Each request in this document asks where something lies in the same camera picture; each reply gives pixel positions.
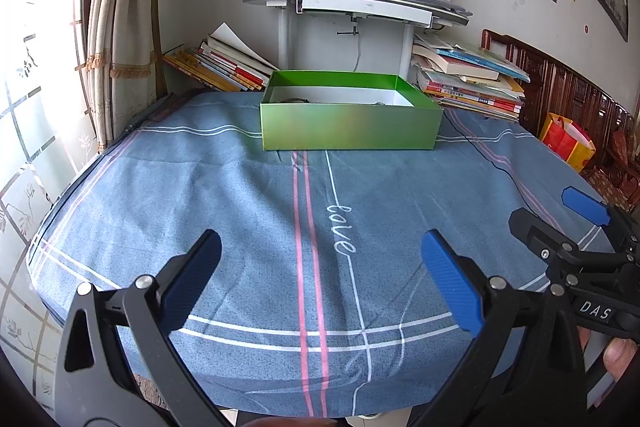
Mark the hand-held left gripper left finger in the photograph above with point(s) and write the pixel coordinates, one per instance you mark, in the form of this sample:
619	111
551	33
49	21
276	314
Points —
192	279

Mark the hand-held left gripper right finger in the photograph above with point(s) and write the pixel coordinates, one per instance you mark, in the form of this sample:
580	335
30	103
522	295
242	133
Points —
452	282

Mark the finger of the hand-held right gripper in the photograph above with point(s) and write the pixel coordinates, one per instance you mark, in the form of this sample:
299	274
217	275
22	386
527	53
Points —
535	232
585	204

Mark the green cardboard box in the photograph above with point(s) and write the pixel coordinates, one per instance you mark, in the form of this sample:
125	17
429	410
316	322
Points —
350	127

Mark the person's right hand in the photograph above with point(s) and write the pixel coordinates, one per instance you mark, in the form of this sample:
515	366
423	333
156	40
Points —
622	357

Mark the wooden armchair patterned cushion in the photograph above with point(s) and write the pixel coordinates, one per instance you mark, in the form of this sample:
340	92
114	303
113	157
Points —
617	177

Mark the red yellow shopping bag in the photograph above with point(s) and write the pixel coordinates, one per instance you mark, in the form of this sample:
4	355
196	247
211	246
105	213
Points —
565	142

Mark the blue striped blanket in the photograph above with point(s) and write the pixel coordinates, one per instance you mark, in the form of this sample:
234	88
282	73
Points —
225	197

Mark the carved wooden bench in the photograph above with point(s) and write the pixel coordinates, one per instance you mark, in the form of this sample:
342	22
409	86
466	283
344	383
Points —
550	87

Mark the flat stack of books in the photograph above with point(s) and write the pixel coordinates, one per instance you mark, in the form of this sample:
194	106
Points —
470	87

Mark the leaning pile of books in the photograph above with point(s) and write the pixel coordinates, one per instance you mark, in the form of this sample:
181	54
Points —
225	62

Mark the beige curtain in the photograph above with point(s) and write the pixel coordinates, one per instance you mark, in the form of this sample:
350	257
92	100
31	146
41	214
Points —
125	32

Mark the frosted glass window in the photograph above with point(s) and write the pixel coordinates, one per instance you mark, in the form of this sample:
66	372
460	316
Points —
45	57

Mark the small white desk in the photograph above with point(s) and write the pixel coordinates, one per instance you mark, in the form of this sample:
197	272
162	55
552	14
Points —
350	4

